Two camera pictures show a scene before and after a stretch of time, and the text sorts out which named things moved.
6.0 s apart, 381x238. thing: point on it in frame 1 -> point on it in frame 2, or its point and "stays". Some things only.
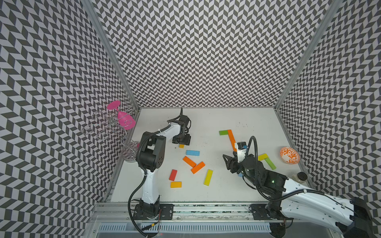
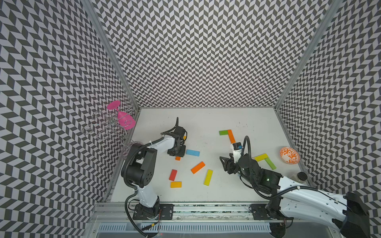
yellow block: [208, 177] stays
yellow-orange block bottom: [176, 184] stays
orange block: [231, 136] stays
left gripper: [186, 141] -> [181, 154]
